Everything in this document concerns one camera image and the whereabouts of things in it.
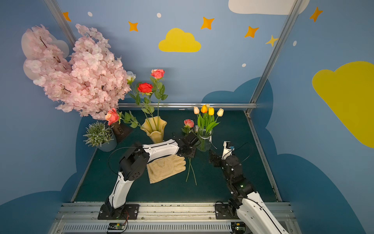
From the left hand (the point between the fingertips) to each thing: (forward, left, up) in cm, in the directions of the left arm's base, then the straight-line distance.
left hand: (193, 151), depth 95 cm
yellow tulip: (+8, -10, +20) cm, 24 cm away
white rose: (+7, -2, +15) cm, 17 cm away
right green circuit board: (-41, -23, -4) cm, 47 cm away
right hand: (-6, -15, +15) cm, 22 cm away
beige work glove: (-12, +19, -2) cm, 23 cm away
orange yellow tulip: (+8, -6, +23) cm, 25 cm away
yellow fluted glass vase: (+9, +25, +13) cm, 30 cm away
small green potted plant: (+2, +56, +13) cm, 58 cm away
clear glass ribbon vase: (+4, -7, +12) cm, 14 cm away
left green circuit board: (-42, +38, -3) cm, 57 cm away
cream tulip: (+12, -1, +25) cm, 28 cm away
